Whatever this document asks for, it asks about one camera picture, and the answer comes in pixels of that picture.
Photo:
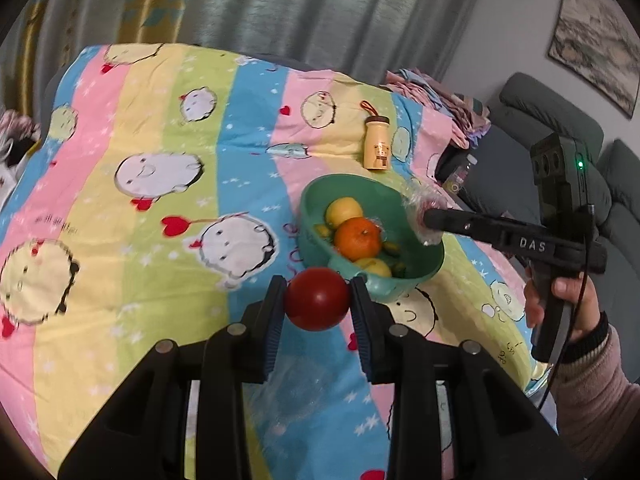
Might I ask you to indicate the yellow lemon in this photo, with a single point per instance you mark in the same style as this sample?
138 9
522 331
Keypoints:
374 266
341 210

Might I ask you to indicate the green plastic bowl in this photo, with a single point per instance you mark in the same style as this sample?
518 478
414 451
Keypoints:
383 206

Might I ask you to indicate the right hand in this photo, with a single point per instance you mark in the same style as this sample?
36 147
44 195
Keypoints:
583 296

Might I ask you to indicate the grey sofa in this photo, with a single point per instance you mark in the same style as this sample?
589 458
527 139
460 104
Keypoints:
536 132

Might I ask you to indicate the yellow lemon far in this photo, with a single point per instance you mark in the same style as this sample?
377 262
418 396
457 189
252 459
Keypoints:
341 210

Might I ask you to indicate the pink sleeve right forearm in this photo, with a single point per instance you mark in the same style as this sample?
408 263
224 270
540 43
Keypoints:
597 406

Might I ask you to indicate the pile of folded clothes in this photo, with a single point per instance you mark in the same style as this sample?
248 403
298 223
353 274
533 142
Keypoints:
469 117

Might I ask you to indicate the orange tangerine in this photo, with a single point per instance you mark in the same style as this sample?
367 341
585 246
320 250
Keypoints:
358 238

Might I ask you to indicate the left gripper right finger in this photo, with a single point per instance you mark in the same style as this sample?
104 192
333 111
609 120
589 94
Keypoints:
372 322

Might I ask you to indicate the small green fruit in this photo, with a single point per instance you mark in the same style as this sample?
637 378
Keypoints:
323 231
391 248
398 269

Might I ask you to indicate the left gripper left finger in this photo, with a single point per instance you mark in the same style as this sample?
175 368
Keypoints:
267 328

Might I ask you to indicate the yellow lemon near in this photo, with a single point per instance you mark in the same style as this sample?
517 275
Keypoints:
374 266

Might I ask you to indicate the grey and yellow curtain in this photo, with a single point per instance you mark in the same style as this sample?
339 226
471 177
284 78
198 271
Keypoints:
362 38

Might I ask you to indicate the beige bear bottle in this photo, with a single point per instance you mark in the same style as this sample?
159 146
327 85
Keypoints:
376 141

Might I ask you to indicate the clear plastic bottle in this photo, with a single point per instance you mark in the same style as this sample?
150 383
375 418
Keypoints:
455 181

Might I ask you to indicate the framed landscape painting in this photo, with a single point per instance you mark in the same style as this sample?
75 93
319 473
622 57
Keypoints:
595 40

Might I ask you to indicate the colourful cartoon blanket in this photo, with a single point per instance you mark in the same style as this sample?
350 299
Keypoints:
162 203

